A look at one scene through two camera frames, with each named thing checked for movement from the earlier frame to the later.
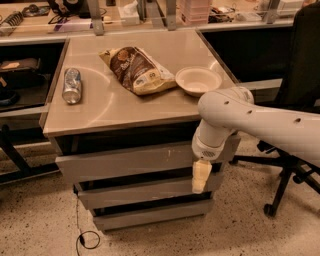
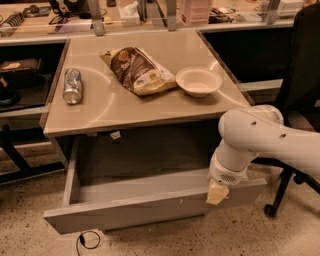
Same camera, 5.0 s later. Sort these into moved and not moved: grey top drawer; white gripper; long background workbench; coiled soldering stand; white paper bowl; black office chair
Moved: grey top drawer; white gripper
Not moved: white paper bowl; long background workbench; coiled soldering stand; black office chair
